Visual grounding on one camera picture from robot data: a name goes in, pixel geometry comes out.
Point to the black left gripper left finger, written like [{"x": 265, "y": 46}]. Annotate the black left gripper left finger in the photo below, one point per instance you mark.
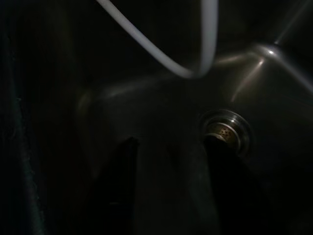
[{"x": 117, "y": 195}]

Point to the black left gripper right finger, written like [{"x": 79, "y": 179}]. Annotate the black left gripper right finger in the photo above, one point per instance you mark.
[{"x": 232, "y": 195}]

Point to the stainless steel sink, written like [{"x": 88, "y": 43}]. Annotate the stainless steel sink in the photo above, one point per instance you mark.
[{"x": 269, "y": 98}]

